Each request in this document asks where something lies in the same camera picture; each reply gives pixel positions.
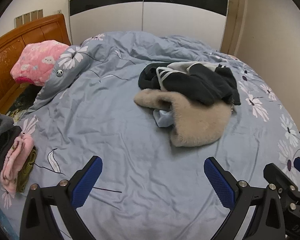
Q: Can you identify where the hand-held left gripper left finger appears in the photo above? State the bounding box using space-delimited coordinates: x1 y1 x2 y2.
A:
19 156 103 240

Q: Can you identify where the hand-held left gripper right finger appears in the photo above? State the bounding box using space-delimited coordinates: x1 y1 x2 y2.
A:
204 157 287 240

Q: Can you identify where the black and white jacket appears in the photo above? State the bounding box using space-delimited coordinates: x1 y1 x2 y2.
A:
138 61 241 107

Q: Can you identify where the olive green cloth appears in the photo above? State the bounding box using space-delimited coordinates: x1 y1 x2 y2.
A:
16 148 38 193

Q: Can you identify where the beige fluffy garment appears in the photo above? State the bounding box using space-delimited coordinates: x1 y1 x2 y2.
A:
134 89 232 147

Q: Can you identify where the blue floral duvet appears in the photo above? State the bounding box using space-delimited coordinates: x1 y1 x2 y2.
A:
0 31 300 240

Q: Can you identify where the light blue garment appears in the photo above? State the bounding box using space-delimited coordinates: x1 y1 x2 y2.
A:
153 109 175 128

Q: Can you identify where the grey cloth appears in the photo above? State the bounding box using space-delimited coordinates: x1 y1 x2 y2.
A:
0 104 22 178

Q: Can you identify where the dark floral bed sheet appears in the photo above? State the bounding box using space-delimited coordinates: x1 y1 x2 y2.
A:
5 82 44 120

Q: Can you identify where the pink cloud print pillow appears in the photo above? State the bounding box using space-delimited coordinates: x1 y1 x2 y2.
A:
10 40 70 87

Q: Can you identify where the wooden headboard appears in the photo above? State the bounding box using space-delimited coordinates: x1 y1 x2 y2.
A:
0 14 72 115

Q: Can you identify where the white and black wardrobe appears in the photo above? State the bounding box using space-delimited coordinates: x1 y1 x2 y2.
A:
68 0 237 53

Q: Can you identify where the beige wooden door frame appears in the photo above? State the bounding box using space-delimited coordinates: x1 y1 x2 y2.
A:
220 0 248 55

